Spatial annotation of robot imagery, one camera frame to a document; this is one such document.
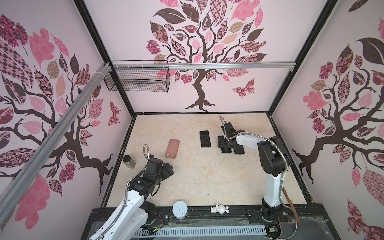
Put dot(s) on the brown wooden stick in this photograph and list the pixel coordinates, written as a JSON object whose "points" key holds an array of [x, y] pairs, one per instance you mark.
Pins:
{"points": [[292, 206]]}

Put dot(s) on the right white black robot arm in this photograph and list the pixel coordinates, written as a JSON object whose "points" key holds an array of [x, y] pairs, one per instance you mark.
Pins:
{"points": [[273, 161]]}

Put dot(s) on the white round can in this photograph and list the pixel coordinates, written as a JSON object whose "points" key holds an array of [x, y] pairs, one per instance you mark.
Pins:
{"points": [[180, 210]]}

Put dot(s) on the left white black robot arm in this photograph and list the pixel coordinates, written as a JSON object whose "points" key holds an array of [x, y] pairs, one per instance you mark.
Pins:
{"points": [[135, 211]]}

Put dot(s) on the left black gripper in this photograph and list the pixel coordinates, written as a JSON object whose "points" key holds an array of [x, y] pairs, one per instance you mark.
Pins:
{"points": [[164, 170]]}

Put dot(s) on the dark cylindrical jar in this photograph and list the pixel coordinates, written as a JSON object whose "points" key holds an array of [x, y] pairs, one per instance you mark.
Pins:
{"points": [[129, 161]]}

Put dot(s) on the white slotted cable duct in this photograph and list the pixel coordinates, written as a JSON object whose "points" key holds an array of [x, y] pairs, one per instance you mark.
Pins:
{"points": [[189, 232]]}

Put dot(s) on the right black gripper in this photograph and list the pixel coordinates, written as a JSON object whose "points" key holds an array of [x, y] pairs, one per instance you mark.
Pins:
{"points": [[221, 143]]}

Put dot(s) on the white rabbit figurine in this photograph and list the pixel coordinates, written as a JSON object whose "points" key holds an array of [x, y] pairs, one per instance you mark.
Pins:
{"points": [[220, 208]]}

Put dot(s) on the pink phone case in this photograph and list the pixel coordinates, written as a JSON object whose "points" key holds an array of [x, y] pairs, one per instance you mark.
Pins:
{"points": [[172, 149]]}

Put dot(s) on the black wire basket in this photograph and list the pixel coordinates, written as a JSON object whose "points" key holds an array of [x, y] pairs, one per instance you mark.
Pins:
{"points": [[139, 76]]}

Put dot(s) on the black phone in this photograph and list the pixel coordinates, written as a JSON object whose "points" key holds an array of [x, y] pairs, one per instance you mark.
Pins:
{"points": [[205, 139], [226, 150], [239, 150]]}

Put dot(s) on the aluminium rail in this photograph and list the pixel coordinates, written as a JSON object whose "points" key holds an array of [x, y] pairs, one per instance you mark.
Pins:
{"points": [[23, 180], [205, 66]]}

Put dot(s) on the left aluminium rail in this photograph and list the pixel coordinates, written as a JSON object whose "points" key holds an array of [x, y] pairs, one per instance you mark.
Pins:
{"points": [[23, 180]]}

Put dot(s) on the back aluminium rail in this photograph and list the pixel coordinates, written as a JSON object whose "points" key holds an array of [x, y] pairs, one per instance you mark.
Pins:
{"points": [[205, 66]]}

